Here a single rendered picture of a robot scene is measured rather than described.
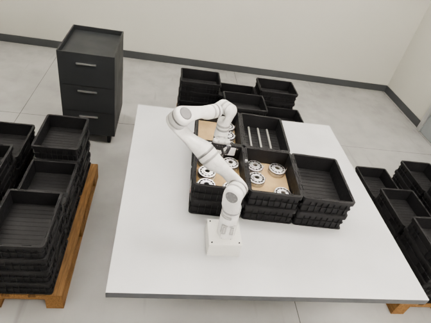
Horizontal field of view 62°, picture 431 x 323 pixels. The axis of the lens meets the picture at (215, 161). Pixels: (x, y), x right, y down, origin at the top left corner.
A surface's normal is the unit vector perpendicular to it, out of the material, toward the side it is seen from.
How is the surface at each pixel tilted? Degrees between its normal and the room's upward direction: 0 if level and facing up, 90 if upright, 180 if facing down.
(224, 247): 90
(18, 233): 0
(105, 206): 0
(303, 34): 90
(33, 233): 0
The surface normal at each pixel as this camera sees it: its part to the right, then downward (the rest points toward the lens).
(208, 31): 0.07, 0.63
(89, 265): 0.18, -0.77
